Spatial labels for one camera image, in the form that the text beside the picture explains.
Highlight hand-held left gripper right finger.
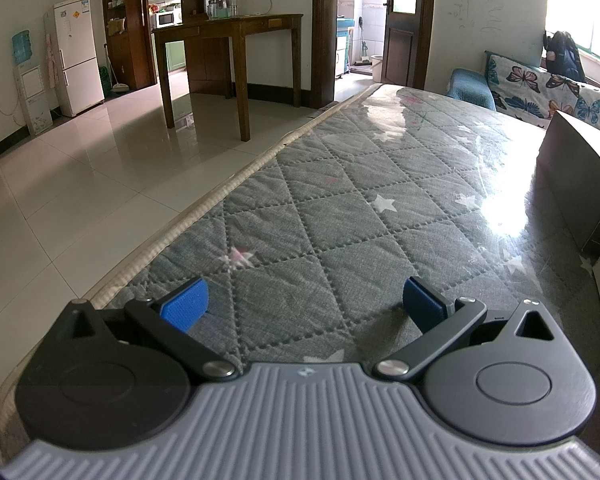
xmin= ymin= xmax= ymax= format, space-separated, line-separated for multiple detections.
xmin=372 ymin=276 xmax=563 ymax=383

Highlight blue water bottle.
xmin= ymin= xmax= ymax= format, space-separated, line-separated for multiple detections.
xmin=11 ymin=30 xmax=35 ymax=66

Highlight brown glass panel door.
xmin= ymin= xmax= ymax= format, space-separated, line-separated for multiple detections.
xmin=371 ymin=0 xmax=437 ymax=90

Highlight butterfly print cushion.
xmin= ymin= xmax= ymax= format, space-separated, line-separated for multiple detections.
xmin=485 ymin=52 xmax=600 ymax=126

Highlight blue white cabinet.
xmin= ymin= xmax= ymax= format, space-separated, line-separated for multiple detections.
xmin=336 ymin=16 xmax=356 ymax=78

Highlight wooden arch shelf unit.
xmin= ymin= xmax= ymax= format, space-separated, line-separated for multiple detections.
xmin=100 ymin=0 xmax=231 ymax=96

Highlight pink hanging cloth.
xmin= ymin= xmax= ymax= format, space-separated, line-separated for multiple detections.
xmin=44 ymin=34 xmax=61 ymax=88

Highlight white refrigerator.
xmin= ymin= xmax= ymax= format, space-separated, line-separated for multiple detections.
xmin=54 ymin=0 xmax=106 ymax=118

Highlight white broom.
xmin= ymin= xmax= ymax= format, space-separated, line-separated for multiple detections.
xmin=102 ymin=44 xmax=129 ymax=93

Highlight mop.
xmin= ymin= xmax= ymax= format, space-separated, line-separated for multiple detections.
xmin=352 ymin=17 xmax=373 ymax=66

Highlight dark backpack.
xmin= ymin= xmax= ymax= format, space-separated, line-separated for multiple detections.
xmin=542 ymin=30 xmax=586 ymax=83

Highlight dark wooden table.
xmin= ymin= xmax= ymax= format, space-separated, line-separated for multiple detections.
xmin=151 ymin=13 xmax=304 ymax=142

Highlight dark grey cardboard box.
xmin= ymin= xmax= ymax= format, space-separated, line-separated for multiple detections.
xmin=525 ymin=110 xmax=600 ymax=273

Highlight row of glass jars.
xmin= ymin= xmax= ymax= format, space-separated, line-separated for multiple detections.
xmin=207 ymin=0 xmax=239 ymax=18

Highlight grey quilted star mattress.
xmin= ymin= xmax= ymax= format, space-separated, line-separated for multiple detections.
xmin=0 ymin=82 xmax=600 ymax=461

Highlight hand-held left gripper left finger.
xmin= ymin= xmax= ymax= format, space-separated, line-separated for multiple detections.
xmin=50 ymin=276 xmax=241 ymax=381

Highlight blue sofa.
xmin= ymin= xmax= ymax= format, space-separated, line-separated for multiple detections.
xmin=446 ymin=50 xmax=600 ymax=131

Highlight white water dispenser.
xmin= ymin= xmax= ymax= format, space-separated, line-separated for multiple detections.
xmin=12 ymin=62 xmax=51 ymax=136

